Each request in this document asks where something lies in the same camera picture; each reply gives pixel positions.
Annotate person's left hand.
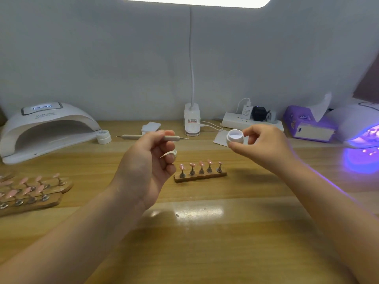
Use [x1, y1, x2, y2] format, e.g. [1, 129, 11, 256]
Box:
[109, 129, 178, 211]

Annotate person's right hand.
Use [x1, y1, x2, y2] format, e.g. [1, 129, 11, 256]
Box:
[227, 123, 297, 175]

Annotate white gel jar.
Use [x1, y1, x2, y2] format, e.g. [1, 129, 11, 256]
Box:
[225, 128, 245, 146]

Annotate grey dotting pen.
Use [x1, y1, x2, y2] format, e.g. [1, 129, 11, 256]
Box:
[116, 133, 190, 141]

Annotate wooden nail holder strip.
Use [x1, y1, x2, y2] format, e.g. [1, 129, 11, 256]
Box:
[173, 161, 227, 184]

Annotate white nail lamp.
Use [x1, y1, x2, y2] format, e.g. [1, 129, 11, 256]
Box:
[326, 101, 379, 148]
[0, 102, 101, 165]

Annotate wooden stands with pink nails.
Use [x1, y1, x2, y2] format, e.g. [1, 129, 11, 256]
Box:
[0, 172, 74, 218]

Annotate person's right forearm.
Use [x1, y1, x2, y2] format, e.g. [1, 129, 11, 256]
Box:
[278, 157, 379, 284]

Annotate person's left forearm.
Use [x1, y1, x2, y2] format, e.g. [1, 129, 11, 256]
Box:
[0, 186, 143, 284]

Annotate white desk lamp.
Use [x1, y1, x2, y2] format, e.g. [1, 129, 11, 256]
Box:
[117, 0, 273, 136]

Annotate black plug adapter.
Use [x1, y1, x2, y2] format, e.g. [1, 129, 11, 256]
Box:
[251, 106, 268, 122]

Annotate white power strip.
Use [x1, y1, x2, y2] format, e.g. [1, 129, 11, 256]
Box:
[222, 112, 285, 133]

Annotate purple tissue box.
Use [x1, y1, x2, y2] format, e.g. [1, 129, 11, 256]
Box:
[283, 105, 337, 142]

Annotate stack of white cotton pads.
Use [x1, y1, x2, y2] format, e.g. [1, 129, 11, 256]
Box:
[141, 121, 162, 135]

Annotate white charger plug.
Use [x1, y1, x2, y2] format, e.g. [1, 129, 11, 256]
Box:
[239, 103, 253, 119]

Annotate white paper sheet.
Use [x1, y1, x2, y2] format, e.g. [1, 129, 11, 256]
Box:
[212, 129, 229, 147]

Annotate small closed white jar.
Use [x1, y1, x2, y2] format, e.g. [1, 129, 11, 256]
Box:
[96, 130, 112, 144]

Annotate white tissue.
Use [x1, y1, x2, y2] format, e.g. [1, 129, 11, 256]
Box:
[311, 93, 332, 122]

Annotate brown wooden board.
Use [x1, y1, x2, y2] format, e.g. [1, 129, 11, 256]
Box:
[352, 53, 379, 104]

